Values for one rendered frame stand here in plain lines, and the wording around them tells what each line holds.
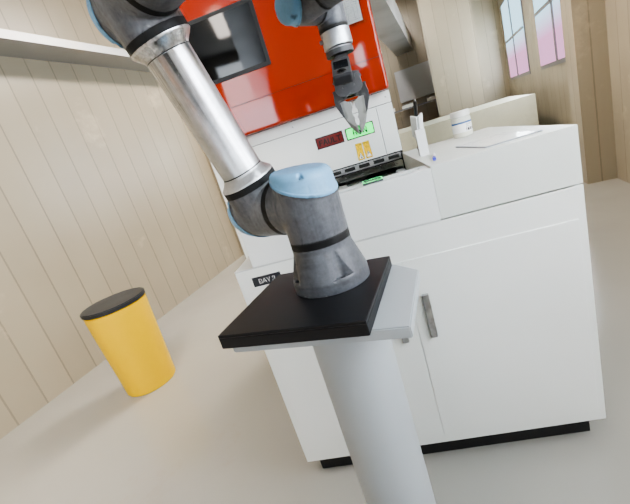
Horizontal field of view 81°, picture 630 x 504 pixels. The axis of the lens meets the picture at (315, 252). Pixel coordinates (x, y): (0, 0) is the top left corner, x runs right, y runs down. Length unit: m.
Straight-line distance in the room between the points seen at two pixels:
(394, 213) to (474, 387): 0.60
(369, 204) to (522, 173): 0.39
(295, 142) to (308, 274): 1.04
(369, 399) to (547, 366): 0.69
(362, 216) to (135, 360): 1.83
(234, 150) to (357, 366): 0.47
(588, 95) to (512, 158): 3.25
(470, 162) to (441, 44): 7.14
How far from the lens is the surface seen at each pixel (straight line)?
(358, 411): 0.80
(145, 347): 2.49
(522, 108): 5.75
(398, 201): 1.02
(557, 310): 1.24
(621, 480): 1.47
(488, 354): 1.25
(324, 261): 0.66
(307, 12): 0.98
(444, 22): 8.18
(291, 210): 0.65
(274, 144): 1.66
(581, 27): 4.29
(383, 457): 0.88
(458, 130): 1.57
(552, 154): 1.11
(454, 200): 1.05
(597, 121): 4.34
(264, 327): 0.64
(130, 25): 0.74
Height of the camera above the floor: 1.10
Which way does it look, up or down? 16 degrees down
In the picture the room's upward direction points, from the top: 18 degrees counter-clockwise
